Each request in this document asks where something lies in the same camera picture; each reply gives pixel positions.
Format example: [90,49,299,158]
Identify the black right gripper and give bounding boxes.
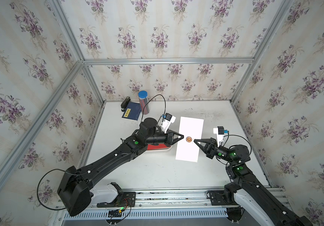
[195,139,236,166]

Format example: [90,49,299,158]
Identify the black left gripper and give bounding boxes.
[144,130,185,148]

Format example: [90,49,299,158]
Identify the white plastic storage box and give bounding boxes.
[146,142,171,152]

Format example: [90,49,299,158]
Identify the white cream envelope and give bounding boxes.
[175,117,204,163]

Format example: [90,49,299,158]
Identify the white red-striped envelope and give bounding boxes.
[147,143,170,150]

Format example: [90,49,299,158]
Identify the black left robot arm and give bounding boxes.
[57,118,184,217]

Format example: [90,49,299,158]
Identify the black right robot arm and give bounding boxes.
[194,138,312,226]

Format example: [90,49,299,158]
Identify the dark blue book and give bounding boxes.
[122,102,141,121]

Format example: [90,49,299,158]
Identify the blue-lidded pencil tube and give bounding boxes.
[138,90,149,115]

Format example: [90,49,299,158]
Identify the black stapler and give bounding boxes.
[121,97,131,112]

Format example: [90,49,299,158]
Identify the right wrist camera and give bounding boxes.
[213,126,229,146]

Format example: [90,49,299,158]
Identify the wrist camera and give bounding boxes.
[161,113,176,133]
[213,126,229,146]

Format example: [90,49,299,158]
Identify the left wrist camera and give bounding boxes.
[161,113,176,133]

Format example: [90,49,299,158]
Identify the black left camera cable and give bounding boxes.
[140,94,167,125]

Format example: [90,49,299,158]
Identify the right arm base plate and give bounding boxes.
[206,189,239,206]

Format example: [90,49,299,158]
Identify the aluminium mounting rail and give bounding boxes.
[55,186,290,211]

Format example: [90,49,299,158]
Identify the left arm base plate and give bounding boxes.
[97,192,136,208]

